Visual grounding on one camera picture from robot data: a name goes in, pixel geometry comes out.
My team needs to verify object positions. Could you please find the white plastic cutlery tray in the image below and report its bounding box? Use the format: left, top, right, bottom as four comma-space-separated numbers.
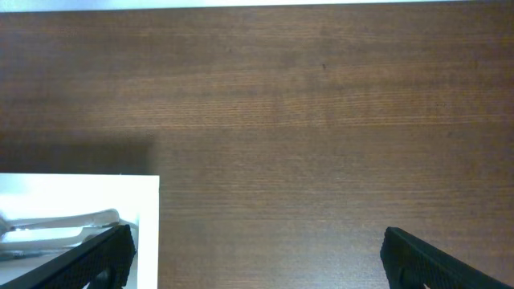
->
1, 173, 159, 289

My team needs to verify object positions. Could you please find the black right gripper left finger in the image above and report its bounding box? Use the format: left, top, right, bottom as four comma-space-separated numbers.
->
1, 225, 136, 289

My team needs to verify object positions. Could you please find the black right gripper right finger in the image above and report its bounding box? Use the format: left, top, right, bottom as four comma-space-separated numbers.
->
380, 226, 513, 289

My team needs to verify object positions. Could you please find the steel tablespoon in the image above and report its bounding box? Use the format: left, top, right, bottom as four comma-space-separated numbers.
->
1, 227, 109, 262

